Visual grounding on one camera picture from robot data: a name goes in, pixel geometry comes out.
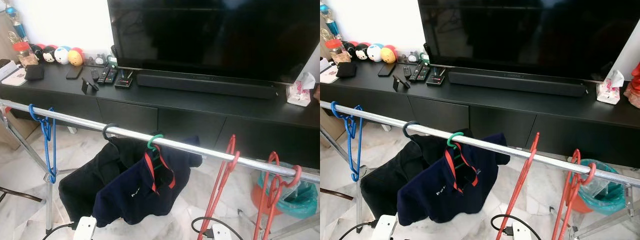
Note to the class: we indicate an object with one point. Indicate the green plastic hanger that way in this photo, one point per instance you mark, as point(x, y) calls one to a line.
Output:
point(151, 141)
point(450, 139)

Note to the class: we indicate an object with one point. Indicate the navy polo shirt red trim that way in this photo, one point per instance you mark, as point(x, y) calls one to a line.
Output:
point(130, 195)
point(430, 195)

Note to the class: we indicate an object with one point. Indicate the blue plastic hanger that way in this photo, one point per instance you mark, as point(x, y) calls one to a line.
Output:
point(351, 127)
point(47, 130)

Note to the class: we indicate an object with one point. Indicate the dark grey hanger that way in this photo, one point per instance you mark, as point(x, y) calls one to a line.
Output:
point(404, 129)
point(104, 131)

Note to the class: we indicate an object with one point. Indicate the pink white tissue box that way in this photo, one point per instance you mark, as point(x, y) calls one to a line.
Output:
point(298, 95)
point(607, 92)

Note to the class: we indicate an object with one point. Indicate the black wallet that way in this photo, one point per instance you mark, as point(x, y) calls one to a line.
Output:
point(34, 73)
point(346, 69)

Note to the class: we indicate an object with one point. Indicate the red lidded glass jar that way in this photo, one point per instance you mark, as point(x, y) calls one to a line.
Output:
point(334, 48)
point(22, 50)

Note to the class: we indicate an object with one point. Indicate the black red round plush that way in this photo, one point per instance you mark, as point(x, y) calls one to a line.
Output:
point(349, 51)
point(36, 54)

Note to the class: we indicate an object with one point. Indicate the black white-faced round plush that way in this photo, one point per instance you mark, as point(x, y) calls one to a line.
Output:
point(361, 52)
point(49, 55)

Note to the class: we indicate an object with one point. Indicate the orange bin teal liner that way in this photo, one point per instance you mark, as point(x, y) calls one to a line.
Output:
point(607, 200)
point(300, 200)

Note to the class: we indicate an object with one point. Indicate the black phone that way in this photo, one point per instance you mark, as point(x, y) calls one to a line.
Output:
point(386, 69)
point(74, 72)

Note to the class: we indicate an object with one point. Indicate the black phone stand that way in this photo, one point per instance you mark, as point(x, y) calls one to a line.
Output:
point(86, 86)
point(396, 83)

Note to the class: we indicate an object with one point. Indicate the white blue round plush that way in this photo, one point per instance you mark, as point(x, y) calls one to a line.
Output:
point(62, 56)
point(374, 53)

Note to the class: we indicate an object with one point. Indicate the gold blue trophy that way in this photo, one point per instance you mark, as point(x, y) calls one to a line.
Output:
point(20, 31)
point(332, 27)

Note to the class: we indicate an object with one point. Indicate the yellow red round plush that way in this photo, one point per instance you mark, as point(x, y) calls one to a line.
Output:
point(75, 58)
point(388, 55)

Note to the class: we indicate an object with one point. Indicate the small black remote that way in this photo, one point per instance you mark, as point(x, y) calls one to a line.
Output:
point(95, 75)
point(407, 72)

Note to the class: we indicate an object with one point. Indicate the long black remote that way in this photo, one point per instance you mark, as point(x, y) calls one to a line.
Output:
point(423, 74)
point(111, 77)
point(415, 73)
point(103, 76)

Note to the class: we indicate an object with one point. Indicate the small grey figurine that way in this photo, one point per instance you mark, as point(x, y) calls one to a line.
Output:
point(99, 60)
point(412, 58)

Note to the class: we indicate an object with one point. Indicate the black soundbar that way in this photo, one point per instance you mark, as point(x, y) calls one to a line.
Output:
point(515, 82)
point(205, 86)

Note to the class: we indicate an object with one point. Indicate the black TV console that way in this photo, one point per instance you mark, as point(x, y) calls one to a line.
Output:
point(500, 115)
point(200, 115)

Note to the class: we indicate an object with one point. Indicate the green white mug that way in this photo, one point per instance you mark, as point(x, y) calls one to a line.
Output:
point(424, 58)
point(112, 61)

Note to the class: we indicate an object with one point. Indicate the black box red buttons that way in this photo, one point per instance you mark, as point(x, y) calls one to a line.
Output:
point(123, 81)
point(435, 78)

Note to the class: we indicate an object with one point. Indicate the silver metal clothes rack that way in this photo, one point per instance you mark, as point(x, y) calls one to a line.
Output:
point(490, 146)
point(200, 149)

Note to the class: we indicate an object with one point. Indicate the black flat television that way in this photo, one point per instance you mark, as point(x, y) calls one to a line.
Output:
point(210, 35)
point(520, 35)

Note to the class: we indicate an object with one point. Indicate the red gold Buddha statue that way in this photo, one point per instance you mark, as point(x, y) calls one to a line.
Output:
point(635, 85)

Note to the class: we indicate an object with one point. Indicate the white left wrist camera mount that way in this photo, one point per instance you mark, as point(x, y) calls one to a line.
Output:
point(384, 229)
point(85, 229)

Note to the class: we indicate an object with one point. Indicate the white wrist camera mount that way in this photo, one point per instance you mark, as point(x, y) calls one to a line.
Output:
point(384, 229)
point(220, 234)
point(85, 229)
point(521, 233)

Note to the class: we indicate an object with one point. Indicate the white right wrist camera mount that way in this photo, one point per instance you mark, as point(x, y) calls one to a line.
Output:
point(521, 233)
point(220, 234)

